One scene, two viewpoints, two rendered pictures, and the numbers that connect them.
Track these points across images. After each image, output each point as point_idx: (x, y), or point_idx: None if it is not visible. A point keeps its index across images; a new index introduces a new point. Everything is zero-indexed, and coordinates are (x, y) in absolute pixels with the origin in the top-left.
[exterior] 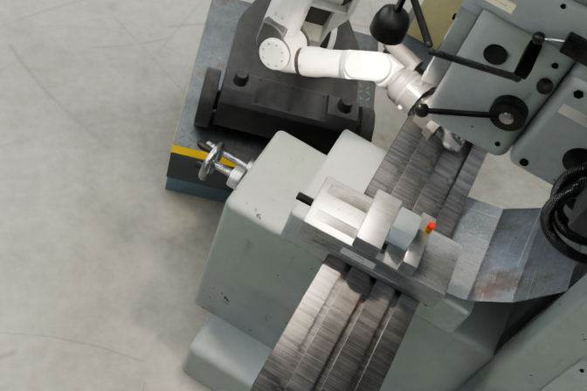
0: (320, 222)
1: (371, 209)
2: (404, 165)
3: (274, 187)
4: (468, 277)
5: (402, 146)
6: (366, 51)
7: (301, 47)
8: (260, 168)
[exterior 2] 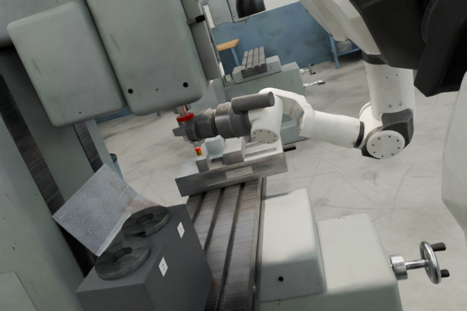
0: None
1: (240, 141)
2: (235, 227)
3: (347, 237)
4: None
5: (244, 230)
6: (285, 91)
7: (363, 125)
8: (370, 239)
